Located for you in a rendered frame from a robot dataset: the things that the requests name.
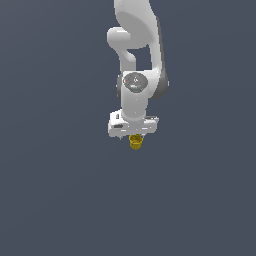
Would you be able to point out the small yellow cup object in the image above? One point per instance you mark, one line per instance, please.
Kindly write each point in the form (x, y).
(135, 142)

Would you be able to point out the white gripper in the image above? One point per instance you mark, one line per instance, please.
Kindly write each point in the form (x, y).
(133, 126)

